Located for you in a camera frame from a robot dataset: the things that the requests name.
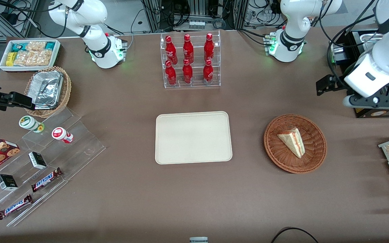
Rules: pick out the aluminium foil container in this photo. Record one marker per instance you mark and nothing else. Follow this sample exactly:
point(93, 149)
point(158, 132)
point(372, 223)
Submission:
point(46, 89)

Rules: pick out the small grey device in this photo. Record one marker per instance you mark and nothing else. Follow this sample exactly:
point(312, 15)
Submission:
point(198, 240)

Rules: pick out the clear bag of crackers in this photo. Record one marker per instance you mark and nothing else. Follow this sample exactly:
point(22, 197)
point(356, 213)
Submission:
point(42, 58)
point(23, 58)
point(35, 46)

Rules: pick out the red cola bottle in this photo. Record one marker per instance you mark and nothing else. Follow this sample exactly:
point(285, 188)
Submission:
point(208, 72)
point(209, 47)
point(170, 49)
point(171, 74)
point(188, 49)
point(187, 72)

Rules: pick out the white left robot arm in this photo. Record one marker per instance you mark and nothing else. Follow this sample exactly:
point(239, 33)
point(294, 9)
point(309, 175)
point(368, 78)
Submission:
point(292, 20)

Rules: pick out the triangular sandwich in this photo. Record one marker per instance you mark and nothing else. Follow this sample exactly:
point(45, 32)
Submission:
point(292, 140)

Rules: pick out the aluminium frame rack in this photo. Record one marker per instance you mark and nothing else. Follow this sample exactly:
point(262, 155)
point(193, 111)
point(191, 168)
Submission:
point(154, 15)

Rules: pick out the clear acrylic step display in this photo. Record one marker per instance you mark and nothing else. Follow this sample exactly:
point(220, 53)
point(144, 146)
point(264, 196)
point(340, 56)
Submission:
point(79, 152)

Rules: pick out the clear acrylic bottle rack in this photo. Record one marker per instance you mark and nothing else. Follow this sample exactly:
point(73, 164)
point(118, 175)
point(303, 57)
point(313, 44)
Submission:
point(198, 77)

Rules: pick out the yellow snack packet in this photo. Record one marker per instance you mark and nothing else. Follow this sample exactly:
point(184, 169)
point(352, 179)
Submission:
point(10, 59)

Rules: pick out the green lid yogurt cup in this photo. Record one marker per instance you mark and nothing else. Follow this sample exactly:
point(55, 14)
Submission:
point(29, 122)

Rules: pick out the brown wicker basket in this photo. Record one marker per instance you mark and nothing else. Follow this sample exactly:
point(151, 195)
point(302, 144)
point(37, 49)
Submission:
point(282, 155)

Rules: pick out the white snack tray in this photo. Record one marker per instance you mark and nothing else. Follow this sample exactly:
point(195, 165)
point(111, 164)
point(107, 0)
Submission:
point(2, 64)

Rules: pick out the teal snack packet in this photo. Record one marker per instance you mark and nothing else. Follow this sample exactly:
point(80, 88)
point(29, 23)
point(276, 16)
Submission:
point(50, 45)
point(18, 47)

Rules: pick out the beige plastic tray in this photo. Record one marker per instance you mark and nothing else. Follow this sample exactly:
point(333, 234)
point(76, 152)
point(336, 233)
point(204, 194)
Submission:
point(193, 137)

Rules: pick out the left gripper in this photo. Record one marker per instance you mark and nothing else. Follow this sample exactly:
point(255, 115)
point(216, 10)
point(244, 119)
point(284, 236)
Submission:
point(337, 83)

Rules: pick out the small black box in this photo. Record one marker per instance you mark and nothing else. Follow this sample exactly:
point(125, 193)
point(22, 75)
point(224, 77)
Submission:
point(37, 160)
point(7, 182)

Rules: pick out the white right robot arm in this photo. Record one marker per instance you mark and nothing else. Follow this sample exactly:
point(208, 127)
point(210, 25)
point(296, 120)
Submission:
point(96, 50)

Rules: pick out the light wicker basket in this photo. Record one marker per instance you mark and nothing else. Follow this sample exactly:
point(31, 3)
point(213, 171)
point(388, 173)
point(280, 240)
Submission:
point(67, 91)

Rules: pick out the Snickers chocolate bar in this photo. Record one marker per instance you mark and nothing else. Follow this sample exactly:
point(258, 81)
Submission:
point(15, 207)
point(46, 180)

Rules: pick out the white power strip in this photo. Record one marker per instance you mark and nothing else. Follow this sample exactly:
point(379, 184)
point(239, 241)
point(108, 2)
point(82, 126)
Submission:
point(197, 24)

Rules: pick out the red lid yogurt cup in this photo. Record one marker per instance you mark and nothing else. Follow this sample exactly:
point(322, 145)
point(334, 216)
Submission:
point(60, 134)

